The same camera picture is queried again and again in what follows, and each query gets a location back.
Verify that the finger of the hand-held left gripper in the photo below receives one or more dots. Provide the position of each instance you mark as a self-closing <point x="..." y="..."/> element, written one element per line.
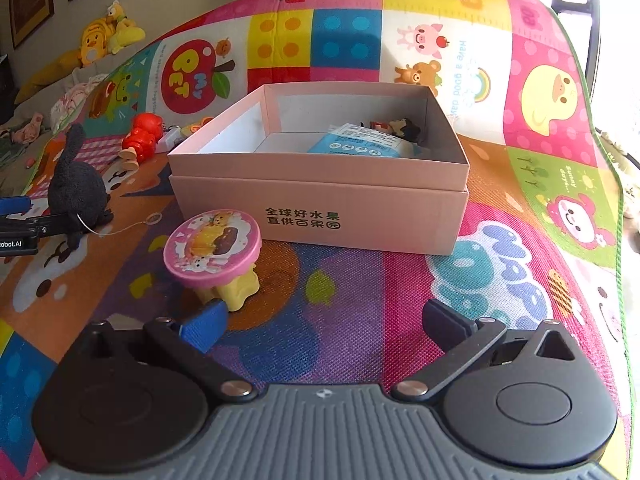
<point x="15" y="206"/>
<point x="35" y="224"/>

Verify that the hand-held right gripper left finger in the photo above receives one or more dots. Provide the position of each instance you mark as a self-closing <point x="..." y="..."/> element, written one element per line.
<point x="204" y="324"/>

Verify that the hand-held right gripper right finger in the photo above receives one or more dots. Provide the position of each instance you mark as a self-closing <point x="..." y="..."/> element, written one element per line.
<point x="444" y="324"/>

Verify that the black plush toy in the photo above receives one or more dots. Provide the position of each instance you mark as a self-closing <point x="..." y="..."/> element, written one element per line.
<point x="80" y="185"/>

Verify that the red figure toy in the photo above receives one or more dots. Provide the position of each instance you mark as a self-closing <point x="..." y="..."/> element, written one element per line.
<point x="142" y="135"/>

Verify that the pink cardboard box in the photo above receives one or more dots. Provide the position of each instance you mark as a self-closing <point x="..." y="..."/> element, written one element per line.
<point x="320" y="200"/>

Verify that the small pink doll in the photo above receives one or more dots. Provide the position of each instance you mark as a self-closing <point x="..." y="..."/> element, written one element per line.
<point x="30" y="127"/>

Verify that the floral cloth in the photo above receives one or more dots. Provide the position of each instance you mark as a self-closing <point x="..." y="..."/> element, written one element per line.
<point x="75" y="100"/>

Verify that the long yellow plush pillow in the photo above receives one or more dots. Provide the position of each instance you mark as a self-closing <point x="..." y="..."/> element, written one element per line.
<point x="50" y="72"/>

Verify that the yellow tiger plush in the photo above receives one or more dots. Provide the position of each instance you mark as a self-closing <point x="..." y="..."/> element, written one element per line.
<point x="97" y="42"/>

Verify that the orange plastic toy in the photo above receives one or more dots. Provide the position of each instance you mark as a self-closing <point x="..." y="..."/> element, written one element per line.
<point x="200" y="123"/>

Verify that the blue packet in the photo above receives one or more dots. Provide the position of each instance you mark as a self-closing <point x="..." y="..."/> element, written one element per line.
<point x="350" y="142"/>

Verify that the colourful cartoon play mat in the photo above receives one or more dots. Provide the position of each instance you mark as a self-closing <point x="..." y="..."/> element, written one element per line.
<point x="450" y="35"/>

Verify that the black window frame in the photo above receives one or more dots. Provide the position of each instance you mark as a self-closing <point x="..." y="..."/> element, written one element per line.
<point x="596" y="30"/>

